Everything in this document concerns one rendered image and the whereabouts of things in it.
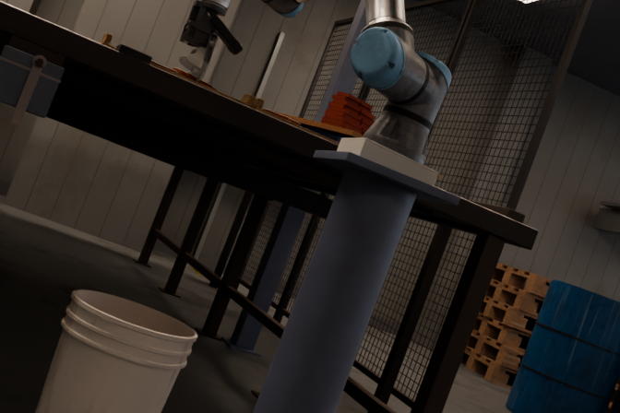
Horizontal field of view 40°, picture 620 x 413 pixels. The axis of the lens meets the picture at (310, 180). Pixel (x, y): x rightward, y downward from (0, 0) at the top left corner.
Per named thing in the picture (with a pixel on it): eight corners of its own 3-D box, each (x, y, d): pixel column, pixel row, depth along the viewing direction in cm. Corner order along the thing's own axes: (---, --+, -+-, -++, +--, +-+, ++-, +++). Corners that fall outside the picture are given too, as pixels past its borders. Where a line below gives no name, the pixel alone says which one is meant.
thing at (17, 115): (40, 134, 187) (70, 57, 188) (-23, 110, 182) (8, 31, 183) (38, 132, 198) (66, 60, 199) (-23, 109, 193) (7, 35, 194)
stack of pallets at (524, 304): (568, 398, 838) (602, 304, 843) (627, 430, 746) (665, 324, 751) (443, 354, 802) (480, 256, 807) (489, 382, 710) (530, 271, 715)
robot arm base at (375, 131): (434, 171, 187) (451, 131, 188) (378, 144, 181) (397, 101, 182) (401, 166, 201) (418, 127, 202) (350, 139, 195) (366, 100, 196)
